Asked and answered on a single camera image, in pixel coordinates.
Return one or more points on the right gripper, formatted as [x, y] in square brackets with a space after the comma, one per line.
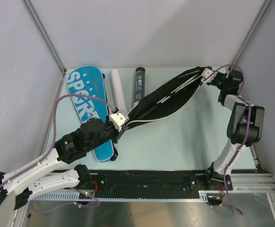
[218, 74]

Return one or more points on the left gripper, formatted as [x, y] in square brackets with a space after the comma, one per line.
[117, 134]

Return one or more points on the white shuttlecock tube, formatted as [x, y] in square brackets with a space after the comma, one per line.
[118, 90]

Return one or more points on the black racket cover front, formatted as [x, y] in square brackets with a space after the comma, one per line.
[168, 98]

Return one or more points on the blue racket cover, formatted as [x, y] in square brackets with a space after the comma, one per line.
[89, 80]

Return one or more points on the black shuttlecock tube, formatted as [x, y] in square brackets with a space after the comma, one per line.
[138, 85]

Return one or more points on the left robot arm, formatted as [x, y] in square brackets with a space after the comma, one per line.
[32, 180]

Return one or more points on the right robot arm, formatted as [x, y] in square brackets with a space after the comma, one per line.
[245, 124]

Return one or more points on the light green table mat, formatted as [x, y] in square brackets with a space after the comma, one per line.
[192, 138]

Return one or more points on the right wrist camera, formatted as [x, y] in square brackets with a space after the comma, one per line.
[208, 75]

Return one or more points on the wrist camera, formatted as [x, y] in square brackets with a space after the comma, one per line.
[208, 75]
[119, 119]

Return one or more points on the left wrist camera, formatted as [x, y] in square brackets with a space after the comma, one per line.
[119, 119]

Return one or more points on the right aluminium frame post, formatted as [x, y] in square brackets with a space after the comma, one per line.
[265, 7]

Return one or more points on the aluminium frame post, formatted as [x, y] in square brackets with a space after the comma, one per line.
[265, 7]
[43, 33]

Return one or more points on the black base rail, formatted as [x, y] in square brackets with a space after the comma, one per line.
[154, 184]

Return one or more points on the left aluminium frame post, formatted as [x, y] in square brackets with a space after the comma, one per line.
[43, 33]

